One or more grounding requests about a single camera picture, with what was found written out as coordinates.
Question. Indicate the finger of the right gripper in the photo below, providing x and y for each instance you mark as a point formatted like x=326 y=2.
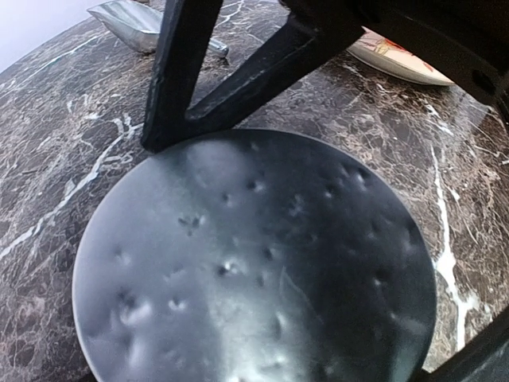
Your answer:
x=315 y=31

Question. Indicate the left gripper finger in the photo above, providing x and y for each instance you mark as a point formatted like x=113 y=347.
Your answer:
x=485 y=358

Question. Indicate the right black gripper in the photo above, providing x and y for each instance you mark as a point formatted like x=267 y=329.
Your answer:
x=467 y=41

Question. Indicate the metal scoop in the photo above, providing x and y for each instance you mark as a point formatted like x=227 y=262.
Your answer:
x=145 y=30

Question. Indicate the grey round plastic lid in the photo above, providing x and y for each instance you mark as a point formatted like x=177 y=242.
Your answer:
x=253 y=255

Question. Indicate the beige floral plate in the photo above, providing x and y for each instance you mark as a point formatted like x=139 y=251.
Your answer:
x=392 y=59

